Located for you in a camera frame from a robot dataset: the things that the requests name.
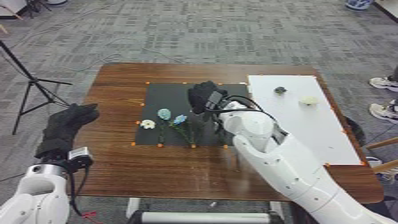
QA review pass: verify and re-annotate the pale grey bar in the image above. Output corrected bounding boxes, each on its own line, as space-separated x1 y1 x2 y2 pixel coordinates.
139 211 272 224

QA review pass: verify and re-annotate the dark mat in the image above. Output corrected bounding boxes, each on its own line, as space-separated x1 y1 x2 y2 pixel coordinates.
133 82 251 148

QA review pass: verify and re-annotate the green sprig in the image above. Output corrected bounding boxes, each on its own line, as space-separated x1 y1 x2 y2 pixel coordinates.
211 121 231 147

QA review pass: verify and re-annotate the blue white vase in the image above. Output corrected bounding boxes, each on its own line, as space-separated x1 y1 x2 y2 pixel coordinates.
343 0 377 12

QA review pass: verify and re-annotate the black tripod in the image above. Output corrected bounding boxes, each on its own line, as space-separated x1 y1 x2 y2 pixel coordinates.
0 39 75 136

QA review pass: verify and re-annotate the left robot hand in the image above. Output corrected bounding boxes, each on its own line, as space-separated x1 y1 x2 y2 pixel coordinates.
34 103 101 161

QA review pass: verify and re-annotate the black cable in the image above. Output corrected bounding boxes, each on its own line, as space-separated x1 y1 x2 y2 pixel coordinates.
220 94 284 126
66 164 96 219

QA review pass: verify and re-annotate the pale blue flower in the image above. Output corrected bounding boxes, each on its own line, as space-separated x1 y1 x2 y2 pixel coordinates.
155 108 174 146

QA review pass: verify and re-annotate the person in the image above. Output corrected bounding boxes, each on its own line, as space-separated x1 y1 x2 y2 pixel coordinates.
368 64 398 125

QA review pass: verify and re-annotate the cream flower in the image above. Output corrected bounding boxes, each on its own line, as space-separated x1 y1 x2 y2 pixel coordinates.
299 95 322 107

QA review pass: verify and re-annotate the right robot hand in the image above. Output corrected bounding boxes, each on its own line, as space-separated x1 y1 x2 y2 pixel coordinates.
187 80 231 115

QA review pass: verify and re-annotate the white sheet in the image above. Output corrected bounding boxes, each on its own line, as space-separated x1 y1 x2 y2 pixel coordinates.
245 74 366 167

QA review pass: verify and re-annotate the white flower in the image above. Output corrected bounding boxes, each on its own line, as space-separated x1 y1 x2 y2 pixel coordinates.
139 119 158 131

